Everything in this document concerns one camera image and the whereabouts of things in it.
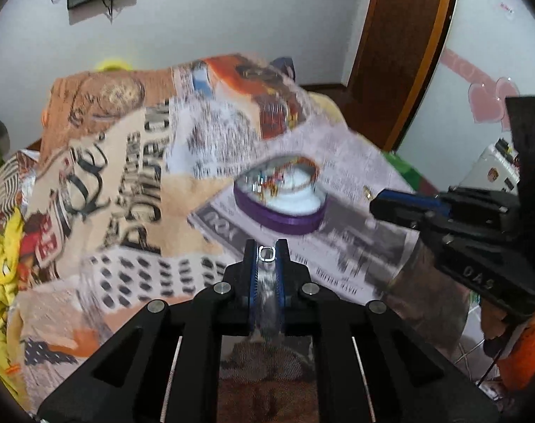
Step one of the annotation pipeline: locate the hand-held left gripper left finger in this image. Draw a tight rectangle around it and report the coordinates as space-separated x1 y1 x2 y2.
32 239 257 423

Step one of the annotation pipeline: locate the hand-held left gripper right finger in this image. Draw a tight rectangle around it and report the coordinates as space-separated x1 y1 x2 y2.
276 239 501 423

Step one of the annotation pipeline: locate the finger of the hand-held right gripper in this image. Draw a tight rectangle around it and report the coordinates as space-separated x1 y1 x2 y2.
369 197 431 230
377 189 453 217

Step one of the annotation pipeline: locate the purple heart-shaped jewelry box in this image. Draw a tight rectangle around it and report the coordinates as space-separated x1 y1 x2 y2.
232 153 328 234

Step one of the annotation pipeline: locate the beaded bracelet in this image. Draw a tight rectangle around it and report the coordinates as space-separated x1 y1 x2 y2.
267 155 322 197

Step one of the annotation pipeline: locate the person's right forearm orange sleeve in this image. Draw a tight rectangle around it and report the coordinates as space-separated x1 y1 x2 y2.
496 304 535 394

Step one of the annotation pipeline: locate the person's right hand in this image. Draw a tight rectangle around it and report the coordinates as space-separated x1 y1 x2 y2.
481 302 521 357

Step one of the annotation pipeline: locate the white suitcase with stickers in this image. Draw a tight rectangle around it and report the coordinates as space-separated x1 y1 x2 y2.
463 140 522 195

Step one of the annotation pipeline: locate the brown wooden door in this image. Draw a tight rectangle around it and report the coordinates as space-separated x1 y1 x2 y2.
346 0 462 151

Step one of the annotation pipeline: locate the newspaper-print blanket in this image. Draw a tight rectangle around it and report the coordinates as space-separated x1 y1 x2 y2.
0 52 427 423

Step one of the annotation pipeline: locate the white heart-print wardrobe door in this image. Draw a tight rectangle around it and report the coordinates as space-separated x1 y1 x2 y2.
395 0 535 186

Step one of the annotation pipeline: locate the dark backpack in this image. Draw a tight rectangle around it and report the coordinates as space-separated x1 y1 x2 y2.
271 56 299 82

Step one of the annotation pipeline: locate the yellow cloth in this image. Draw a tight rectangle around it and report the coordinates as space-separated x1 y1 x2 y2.
0 206 31 407

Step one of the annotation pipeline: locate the yellow plastic seat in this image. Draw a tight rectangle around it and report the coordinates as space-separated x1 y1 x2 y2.
94 56 134 72

